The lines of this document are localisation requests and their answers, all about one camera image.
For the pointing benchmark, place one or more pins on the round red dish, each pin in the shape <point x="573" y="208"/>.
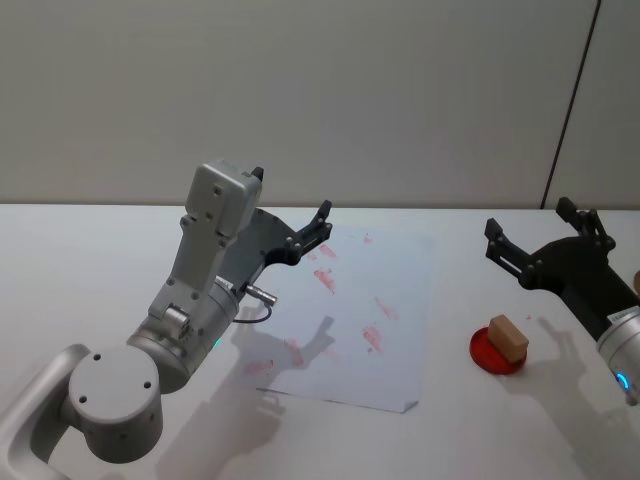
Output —
<point x="487" y="357"/>

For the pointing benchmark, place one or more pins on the small tan wooden block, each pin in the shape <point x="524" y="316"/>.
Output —
<point x="507" y="337"/>

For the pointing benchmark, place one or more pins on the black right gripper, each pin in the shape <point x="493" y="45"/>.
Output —
<point x="575" y="270"/>

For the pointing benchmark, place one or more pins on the white paper sheet red marks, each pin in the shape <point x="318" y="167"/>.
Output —
<point x="370" y="280"/>

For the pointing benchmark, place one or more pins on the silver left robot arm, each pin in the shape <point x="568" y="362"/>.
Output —
<point x="115" y="395"/>

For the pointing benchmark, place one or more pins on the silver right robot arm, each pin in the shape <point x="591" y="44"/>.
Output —
<point x="625" y="345"/>

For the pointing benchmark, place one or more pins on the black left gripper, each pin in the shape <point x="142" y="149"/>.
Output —
<point x="252" y="245"/>

